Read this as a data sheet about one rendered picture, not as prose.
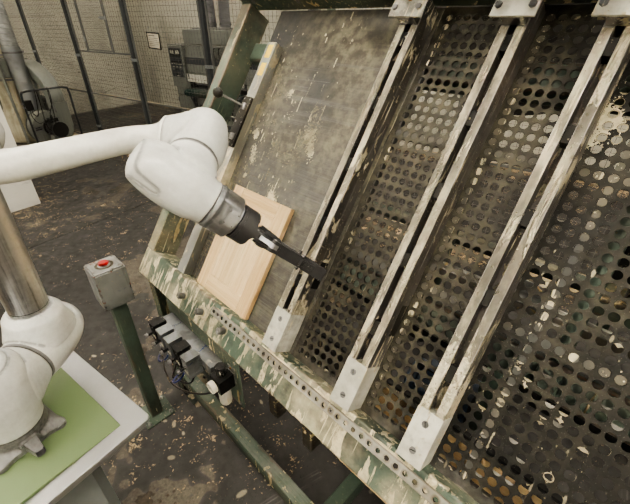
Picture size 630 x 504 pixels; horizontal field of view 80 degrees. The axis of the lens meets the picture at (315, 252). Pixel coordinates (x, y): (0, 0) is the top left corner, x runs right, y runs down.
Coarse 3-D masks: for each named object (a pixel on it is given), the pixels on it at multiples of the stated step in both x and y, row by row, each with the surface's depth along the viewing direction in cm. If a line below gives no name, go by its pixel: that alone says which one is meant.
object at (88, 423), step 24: (48, 384) 119; (72, 384) 120; (72, 408) 113; (96, 408) 114; (72, 432) 107; (96, 432) 107; (24, 456) 100; (48, 456) 101; (72, 456) 101; (0, 480) 95; (24, 480) 95; (48, 480) 96
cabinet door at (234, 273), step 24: (240, 192) 140; (264, 216) 131; (288, 216) 124; (216, 240) 144; (216, 264) 142; (240, 264) 134; (264, 264) 127; (216, 288) 139; (240, 288) 132; (240, 312) 129
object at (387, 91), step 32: (416, 0) 99; (416, 32) 102; (384, 64) 106; (384, 96) 104; (384, 128) 108; (352, 160) 106; (352, 192) 109; (320, 224) 110; (320, 256) 109; (288, 288) 112; (288, 320) 110
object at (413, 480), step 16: (224, 320) 128; (240, 336) 122; (256, 352) 117; (288, 368) 109; (304, 384) 105; (320, 400) 101; (336, 416) 97; (352, 432) 94; (368, 448) 91; (384, 448) 89; (400, 464) 86; (416, 480) 83; (432, 496) 81
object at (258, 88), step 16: (272, 64) 142; (256, 80) 143; (256, 96) 142; (256, 112) 145; (240, 144) 145; (224, 160) 146; (224, 176) 145; (192, 240) 149; (192, 256) 149; (192, 272) 152
